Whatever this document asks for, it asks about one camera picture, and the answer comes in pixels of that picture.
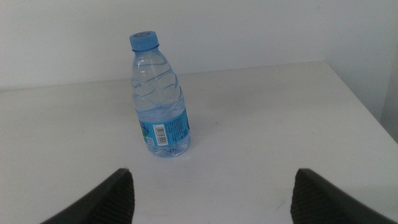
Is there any clear water bottle blue cap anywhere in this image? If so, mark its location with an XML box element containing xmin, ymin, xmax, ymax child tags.
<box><xmin>129</xmin><ymin>30</ymin><xmax>192</xmax><ymax>159</ymax></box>

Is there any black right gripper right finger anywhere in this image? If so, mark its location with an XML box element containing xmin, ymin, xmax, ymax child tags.
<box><xmin>290</xmin><ymin>168</ymin><xmax>398</xmax><ymax>224</ymax></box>

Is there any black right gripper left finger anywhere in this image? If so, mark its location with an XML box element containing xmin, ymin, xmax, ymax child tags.
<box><xmin>39</xmin><ymin>167</ymin><xmax>136</xmax><ymax>224</ymax></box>

